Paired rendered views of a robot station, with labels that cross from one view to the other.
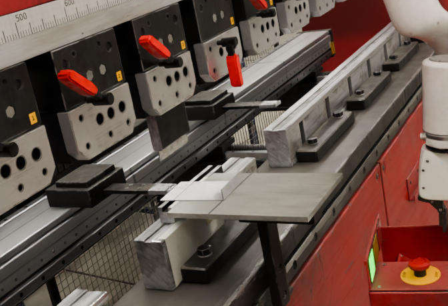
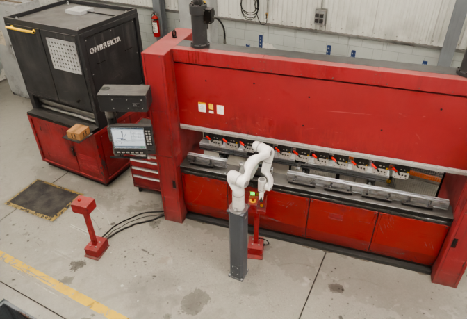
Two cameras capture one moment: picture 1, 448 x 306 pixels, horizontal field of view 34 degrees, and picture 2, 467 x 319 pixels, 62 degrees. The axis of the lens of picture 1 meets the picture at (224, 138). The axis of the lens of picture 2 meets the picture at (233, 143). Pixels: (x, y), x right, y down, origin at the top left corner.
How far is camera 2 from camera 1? 411 cm
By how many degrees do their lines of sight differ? 71
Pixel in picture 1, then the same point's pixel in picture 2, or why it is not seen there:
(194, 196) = not seen: hidden behind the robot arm
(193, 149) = (290, 162)
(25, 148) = (217, 142)
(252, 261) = not seen: hidden behind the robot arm
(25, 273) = (240, 153)
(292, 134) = (290, 175)
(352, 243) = (283, 199)
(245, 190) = not seen: hidden behind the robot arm
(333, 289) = (270, 199)
